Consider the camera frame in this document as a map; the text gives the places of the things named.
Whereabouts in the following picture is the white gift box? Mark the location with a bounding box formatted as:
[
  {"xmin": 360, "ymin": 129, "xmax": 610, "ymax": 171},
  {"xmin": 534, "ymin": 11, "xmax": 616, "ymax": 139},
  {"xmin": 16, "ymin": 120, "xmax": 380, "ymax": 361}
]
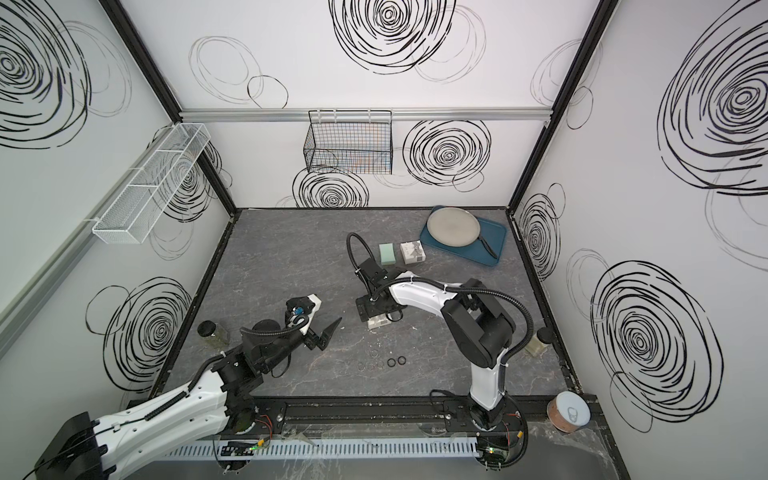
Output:
[{"xmin": 367, "ymin": 314, "xmax": 392, "ymax": 330}]

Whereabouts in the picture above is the mint green jewelry box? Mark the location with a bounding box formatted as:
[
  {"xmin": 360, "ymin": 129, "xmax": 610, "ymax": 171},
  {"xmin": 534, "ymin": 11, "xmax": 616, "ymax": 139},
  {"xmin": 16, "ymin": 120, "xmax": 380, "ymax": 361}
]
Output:
[{"xmin": 379, "ymin": 243, "xmax": 397, "ymax": 266}]

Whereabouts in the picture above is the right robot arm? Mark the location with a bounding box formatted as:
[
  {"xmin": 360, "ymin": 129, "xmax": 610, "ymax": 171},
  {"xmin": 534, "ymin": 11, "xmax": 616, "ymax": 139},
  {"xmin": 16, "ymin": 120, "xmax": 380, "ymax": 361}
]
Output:
[{"xmin": 354, "ymin": 259, "xmax": 534, "ymax": 431}]

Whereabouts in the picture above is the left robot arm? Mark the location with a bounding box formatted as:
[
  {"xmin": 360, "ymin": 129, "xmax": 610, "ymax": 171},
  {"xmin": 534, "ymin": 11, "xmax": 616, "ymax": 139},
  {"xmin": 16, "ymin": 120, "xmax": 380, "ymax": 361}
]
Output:
[{"xmin": 26, "ymin": 318, "xmax": 339, "ymax": 479}]

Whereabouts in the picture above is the grey round pan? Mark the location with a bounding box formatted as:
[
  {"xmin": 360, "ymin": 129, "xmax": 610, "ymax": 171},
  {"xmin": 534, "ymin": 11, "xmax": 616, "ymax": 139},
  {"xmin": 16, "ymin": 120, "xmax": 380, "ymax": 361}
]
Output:
[{"xmin": 426, "ymin": 207, "xmax": 499, "ymax": 260}]

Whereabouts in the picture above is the teal tray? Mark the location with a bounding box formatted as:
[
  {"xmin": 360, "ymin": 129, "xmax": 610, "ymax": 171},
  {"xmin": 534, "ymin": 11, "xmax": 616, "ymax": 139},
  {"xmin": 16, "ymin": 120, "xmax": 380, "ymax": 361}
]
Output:
[{"xmin": 419, "ymin": 206, "xmax": 506, "ymax": 267}]

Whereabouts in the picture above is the brown tape roll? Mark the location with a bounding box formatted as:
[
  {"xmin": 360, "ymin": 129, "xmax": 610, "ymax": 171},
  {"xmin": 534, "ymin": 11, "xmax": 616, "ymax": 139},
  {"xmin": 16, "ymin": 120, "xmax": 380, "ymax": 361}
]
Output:
[{"xmin": 547, "ymin": 391, "xmax": 592, "ymax": 434}]

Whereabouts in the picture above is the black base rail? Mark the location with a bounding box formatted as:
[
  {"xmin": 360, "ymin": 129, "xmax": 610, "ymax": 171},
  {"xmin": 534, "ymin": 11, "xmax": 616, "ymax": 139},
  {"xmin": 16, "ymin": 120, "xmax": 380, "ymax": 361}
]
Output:
[{"xmin": 224, "ymin": 390, "xmax": 525, "ymax": 436}]

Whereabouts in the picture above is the white slotted cable duct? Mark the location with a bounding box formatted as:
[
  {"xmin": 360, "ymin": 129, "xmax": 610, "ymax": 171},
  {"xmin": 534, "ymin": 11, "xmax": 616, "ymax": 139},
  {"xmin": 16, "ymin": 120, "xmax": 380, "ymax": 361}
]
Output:
[{"xmin": 161, "ymin": 437, "xmax": 479, "ymax": 462}]

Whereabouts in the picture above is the black wire basket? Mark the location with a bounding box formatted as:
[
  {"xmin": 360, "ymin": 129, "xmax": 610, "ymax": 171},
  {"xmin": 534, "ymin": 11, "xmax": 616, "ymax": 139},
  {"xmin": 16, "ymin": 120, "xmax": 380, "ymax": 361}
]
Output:
[{"xmin": 302, "ymin": 109, "xmax": 394, "ymax": 175}]

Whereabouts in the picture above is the white wire shelf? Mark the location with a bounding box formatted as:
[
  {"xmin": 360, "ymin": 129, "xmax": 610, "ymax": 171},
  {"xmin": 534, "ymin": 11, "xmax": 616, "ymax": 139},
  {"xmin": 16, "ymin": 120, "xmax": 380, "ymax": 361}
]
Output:
[{"xmin": 92, "ymin": 123, "xmax": 210, "ymax": 245}]

